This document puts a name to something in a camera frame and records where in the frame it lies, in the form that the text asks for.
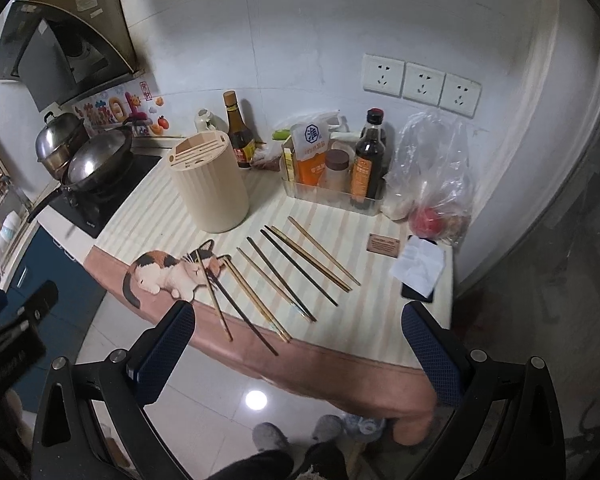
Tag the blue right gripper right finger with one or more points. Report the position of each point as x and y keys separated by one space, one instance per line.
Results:
x=425 y=336

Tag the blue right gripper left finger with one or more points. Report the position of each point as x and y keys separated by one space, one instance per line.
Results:
x=158 y=350

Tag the black chopstick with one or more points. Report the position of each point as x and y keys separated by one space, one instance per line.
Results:
x=217 y=284
x=299 y=268

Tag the light wooden chopstick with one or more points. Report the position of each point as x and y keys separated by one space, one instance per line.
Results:
x=214 y=295
x=274 y=286

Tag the light brown chopstick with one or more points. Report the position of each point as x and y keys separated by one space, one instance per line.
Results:
x=323 y=250

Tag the brown gold-banded chopstick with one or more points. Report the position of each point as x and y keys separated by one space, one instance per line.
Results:
x=309 y=258

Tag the white paper tissue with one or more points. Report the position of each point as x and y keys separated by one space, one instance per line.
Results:
x=417 y=264

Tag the grey slipper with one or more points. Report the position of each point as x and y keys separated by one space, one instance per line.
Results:
x=327 y=429
x=268 y=437

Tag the brown label card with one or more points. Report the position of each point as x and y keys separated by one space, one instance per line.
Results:
x=383 y=245

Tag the cat print table mat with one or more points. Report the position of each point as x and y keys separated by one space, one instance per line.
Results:
x=307 y=306

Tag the black gas stove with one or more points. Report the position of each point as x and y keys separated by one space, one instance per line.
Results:
x=90 y=211

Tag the red tomato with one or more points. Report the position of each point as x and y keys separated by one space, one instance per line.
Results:
x=426 y=222

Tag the dark brown chopstick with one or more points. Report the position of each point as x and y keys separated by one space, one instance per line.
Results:
x=295 y=298

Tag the clear plastic bag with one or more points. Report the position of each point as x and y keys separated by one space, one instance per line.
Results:
x=430 y=167

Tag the black wok pan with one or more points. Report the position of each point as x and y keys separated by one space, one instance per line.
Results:
x=95 y=163

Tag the steel lidded pot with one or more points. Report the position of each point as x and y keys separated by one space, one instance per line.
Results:
x=59 y=140

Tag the dark soy sauce bottle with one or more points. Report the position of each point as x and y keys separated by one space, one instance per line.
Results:
x=367 y=166

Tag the beige cylindrical utensil holder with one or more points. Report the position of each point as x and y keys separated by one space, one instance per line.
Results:
x=205 y=173

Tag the clear plastic organizer tray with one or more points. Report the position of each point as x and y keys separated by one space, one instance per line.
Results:
x=327 y=197

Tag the brown-lidded spice jar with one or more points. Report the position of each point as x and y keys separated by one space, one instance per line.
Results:
x=337 y=170

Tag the brown vinegar bottle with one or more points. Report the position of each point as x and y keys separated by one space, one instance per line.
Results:
x=240 y=135

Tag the white ceramic jar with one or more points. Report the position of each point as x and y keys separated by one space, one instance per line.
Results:
x=207 y=121

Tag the yellow seasoning box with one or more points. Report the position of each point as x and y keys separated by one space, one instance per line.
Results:
x=289 y=160

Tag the orange seasoning bag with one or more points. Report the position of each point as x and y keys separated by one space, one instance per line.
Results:
x=310 y=139

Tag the black range hood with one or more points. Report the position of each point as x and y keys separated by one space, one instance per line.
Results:
x=62 y=50

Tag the colourful wall stickers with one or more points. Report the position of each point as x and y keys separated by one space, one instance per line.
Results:
x=135 y=105

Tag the white wall socket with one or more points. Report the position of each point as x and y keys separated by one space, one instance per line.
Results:
x=460 y=95
x=422 y=84
x=382 y=75

